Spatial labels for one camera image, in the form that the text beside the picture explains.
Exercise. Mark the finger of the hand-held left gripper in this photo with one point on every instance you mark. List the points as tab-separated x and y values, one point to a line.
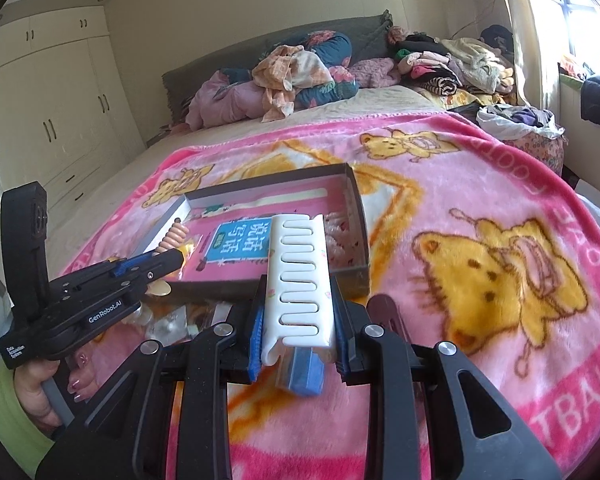
130	264
167	262

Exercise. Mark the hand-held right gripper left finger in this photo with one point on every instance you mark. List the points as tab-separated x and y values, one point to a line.
255	345

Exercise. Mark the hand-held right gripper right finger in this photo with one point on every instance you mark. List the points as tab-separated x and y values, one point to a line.
341	355

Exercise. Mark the yellow rings packet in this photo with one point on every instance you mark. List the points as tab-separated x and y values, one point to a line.
189	255

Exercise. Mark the small blue packet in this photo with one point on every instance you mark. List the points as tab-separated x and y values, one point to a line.
300	375

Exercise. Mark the grey cardboard box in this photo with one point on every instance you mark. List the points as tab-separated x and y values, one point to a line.
215	291

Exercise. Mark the white hair clip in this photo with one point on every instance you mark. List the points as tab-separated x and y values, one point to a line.
300	285

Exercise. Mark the person's left forearm green sleeve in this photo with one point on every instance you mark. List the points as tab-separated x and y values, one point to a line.
5	410

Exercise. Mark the person's left hand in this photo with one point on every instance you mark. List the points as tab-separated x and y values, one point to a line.
35	385

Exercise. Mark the dark brown hair clip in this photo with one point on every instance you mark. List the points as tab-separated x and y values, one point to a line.
385	307

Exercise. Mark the clear plastic packet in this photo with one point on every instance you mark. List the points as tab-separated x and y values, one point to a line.
175	327

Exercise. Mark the blue printed card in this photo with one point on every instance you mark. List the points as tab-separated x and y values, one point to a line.
235	245

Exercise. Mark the beige bed sheet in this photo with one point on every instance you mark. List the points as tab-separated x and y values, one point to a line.
130	170

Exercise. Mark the pink printed paper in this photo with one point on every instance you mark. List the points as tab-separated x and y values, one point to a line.
300	205

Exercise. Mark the pink quilt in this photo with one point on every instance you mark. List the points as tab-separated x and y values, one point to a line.
230	100

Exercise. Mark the pink printed blanket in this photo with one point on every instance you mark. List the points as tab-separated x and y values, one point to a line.
430	200

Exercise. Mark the cream wardrobe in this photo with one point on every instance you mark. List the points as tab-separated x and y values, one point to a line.
55	100

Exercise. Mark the orange white cloth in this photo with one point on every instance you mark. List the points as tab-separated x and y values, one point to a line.
295	70

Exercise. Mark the dark floral quilt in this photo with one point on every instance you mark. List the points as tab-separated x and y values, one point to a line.
330	45

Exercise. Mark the purple knitted garment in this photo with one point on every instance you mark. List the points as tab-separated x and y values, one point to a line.
375	72

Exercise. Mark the white bag of clothes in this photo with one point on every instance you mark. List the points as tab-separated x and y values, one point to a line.
520	120

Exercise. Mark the grey padded headboard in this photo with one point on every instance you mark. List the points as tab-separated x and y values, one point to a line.
370	35

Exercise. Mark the pile of clothes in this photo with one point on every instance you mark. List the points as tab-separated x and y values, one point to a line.
455	65

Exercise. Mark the black bag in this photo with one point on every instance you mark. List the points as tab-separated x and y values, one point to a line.
497	35

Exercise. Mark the cream curtain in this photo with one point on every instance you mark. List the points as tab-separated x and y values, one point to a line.
525	20

